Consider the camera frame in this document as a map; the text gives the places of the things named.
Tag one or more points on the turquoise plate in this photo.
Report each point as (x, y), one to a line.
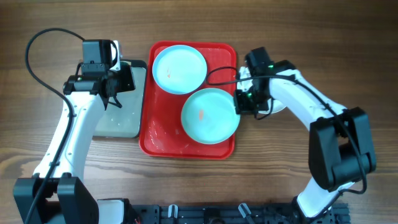
(209, 117)

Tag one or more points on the white plate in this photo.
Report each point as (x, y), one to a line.
(278, 107)

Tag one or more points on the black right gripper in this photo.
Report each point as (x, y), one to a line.
(242, 108)

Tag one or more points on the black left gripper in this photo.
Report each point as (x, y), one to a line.
(129, 84)

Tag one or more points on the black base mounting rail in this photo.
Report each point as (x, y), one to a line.
(278, 213)

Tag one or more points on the black water tray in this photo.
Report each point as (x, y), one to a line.
(125, 122)

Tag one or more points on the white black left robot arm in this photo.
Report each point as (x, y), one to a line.
(55, 193)

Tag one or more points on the light blue far plate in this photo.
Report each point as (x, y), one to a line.
(179, 69)

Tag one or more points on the red plastic tray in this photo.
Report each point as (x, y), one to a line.
(162, 133)

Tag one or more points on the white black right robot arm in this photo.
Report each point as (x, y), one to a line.
(340, 150)

